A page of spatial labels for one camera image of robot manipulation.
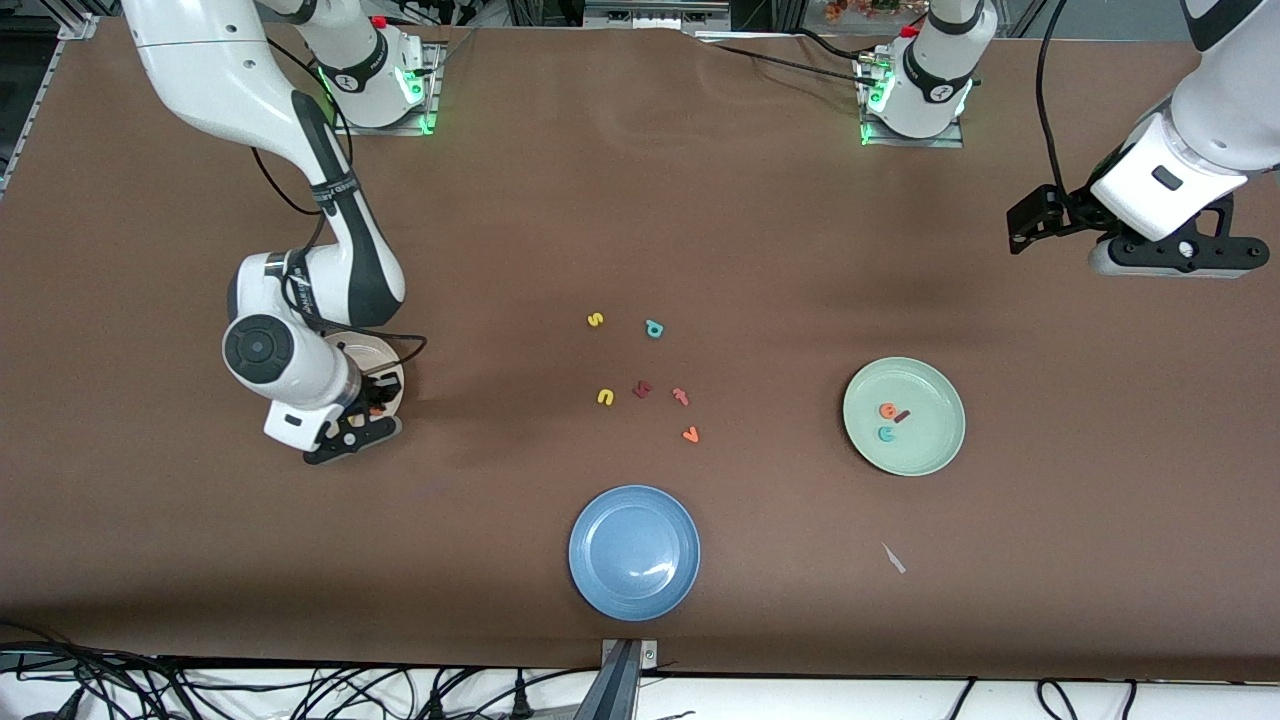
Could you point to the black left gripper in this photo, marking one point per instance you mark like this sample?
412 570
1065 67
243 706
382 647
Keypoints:
1071 212

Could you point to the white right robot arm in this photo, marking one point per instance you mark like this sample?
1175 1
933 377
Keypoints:
220 70

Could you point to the white corner bracket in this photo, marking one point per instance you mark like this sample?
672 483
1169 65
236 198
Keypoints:
80 28

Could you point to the blue plate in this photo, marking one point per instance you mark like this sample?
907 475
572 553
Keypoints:
634 553

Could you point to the beige brown plate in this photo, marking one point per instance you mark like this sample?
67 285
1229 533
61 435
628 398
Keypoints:
372 357

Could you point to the gray equipment box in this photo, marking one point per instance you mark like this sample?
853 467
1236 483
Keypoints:
655 12

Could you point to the orange decoration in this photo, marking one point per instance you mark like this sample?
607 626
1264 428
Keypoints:
860 8

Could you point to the gray camera mount bracket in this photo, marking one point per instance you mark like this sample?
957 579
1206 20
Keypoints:
620 680

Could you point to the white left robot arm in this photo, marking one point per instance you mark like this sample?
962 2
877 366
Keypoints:
935 80

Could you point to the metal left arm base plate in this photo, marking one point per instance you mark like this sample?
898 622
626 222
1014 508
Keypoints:
910 143

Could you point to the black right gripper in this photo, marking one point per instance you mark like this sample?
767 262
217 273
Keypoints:
372 391

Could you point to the green plate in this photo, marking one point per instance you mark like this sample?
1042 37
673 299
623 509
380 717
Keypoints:
925 450

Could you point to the brown table cover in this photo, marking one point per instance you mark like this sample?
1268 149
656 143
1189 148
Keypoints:
640 200

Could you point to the aluminium frame profile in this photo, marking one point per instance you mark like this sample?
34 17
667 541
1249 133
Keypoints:
30 110

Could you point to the white paper scrap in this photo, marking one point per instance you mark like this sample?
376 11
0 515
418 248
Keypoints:
893 558

